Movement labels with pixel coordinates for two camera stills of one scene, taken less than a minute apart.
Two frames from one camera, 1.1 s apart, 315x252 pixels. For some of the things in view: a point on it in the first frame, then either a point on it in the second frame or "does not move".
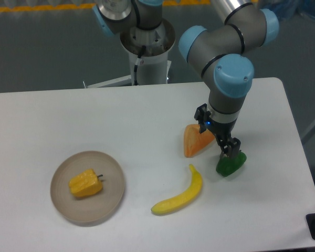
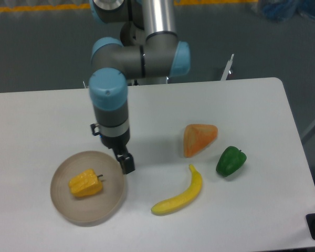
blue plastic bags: [285, 9] does not move
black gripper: [230, 146] → [118, 143]
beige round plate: [92, 209] does not move
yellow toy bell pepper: [85, 184] does not move
